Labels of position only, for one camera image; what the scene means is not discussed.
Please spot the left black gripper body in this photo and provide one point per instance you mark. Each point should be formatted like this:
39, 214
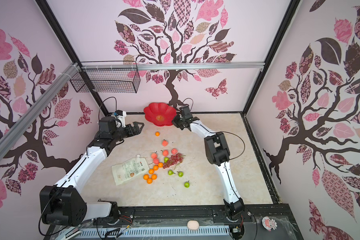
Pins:
127, 131

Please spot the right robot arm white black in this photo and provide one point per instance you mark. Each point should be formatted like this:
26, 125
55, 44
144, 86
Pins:
218, 154

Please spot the purple fake grape bunch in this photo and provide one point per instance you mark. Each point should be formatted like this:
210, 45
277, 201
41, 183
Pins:
174, 160

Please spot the white printed snack pouch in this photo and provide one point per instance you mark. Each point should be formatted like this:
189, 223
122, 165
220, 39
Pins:
130, 169

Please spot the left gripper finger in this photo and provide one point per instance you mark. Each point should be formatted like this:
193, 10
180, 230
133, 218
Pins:
137, 131
139, 125

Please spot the aluminium rail back wall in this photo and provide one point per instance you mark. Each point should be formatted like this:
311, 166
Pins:
189, 66

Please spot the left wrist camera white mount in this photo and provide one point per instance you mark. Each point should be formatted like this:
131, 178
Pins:
118, 114

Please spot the fake peach right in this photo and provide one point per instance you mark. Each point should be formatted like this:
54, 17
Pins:
174, 151

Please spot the round pink cartoon sticker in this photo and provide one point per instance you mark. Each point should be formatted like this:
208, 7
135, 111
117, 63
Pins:
269, 224

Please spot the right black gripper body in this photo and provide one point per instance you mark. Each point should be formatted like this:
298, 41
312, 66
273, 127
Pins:
180, 121

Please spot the aluminium rail wall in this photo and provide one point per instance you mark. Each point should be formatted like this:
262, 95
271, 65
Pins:
20, 127
189, 66

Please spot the white stapler tool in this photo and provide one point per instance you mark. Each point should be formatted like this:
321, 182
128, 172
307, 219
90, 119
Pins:
70, 233

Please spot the red flower-shaped fruit bowl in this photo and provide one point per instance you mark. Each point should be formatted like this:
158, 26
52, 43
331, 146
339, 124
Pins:
160, 114

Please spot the white vented cable duct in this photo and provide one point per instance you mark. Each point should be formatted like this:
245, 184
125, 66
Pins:
156, 233

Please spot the black wire mesh basket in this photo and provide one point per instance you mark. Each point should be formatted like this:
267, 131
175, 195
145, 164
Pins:
107, 77

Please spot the aluminium rail left wall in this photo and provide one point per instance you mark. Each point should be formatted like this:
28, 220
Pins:
20, 127

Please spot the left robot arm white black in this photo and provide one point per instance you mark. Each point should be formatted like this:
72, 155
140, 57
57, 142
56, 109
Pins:
62, 203

